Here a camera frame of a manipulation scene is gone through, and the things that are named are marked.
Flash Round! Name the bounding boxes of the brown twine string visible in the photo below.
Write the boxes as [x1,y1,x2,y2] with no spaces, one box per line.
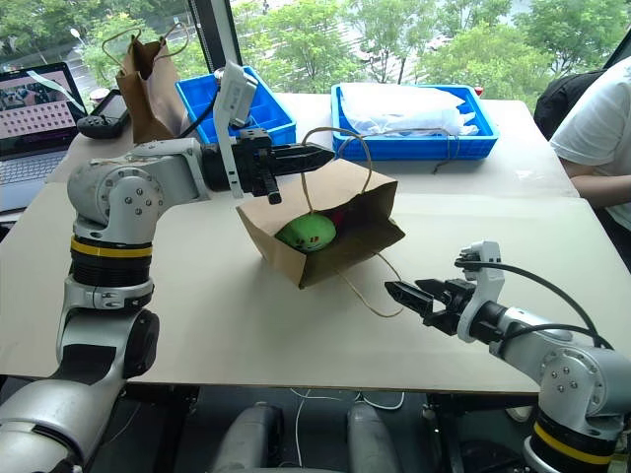
[367,126,462,175]

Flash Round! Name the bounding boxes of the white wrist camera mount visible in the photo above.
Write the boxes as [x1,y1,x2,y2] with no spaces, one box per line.
[454,240,506,344]
[213,61,259,199]

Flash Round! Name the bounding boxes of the green plush toy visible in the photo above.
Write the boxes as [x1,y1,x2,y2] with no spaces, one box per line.
[274,212,339,254]

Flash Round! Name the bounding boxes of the black handheld game controller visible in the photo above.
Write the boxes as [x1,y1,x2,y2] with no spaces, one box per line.
[77,89,131,140]

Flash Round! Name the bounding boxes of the person in white T-shirt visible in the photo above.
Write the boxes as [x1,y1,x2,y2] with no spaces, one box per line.
[548,55,631,273]

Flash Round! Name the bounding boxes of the tall brown paper bag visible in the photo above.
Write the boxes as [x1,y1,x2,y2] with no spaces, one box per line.
[101,21,191,146]

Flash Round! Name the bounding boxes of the blue divided plastic bin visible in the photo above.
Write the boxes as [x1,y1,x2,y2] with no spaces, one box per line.
[175,73,299,150]

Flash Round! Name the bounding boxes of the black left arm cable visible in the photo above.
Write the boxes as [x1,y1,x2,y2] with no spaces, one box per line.
[178,103,219,139]

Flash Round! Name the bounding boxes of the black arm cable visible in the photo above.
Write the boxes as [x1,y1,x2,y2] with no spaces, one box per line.
[178,103,219,139]
[461,260,615,352]

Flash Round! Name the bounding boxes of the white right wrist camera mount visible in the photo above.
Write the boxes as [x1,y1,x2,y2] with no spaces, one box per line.
[454,240,506,344]

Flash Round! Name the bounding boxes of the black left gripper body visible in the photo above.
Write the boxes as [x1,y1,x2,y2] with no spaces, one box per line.
[231,128,283,206]

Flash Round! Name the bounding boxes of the dark window frame post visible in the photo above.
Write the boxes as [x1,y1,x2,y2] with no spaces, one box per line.
[185,0,248,96]

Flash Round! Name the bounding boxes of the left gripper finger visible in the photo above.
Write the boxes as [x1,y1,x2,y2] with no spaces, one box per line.
[271,160,330,175]
[271,143,337,162]

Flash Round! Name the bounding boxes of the grey rounded shape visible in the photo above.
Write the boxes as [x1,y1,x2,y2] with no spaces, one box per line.
[346,400,401,473]
[210,400,286,473]

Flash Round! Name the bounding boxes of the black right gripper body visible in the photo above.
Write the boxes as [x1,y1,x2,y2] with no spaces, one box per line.
[422,278,478,337]

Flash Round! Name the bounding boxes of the white cable under table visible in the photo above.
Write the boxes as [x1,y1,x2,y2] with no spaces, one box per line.
[289,387,406,470]

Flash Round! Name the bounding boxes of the white plastic bags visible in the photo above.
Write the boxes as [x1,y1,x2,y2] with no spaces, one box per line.
[339,84,479,139]

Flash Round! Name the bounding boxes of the open silver laptop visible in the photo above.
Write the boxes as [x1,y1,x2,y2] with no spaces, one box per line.
[0,61,91,214]

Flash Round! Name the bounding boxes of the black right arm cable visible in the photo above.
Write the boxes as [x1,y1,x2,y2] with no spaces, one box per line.
[461,260,615,352]

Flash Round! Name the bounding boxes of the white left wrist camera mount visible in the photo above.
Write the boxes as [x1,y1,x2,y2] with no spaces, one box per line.
[213,61,259,199]

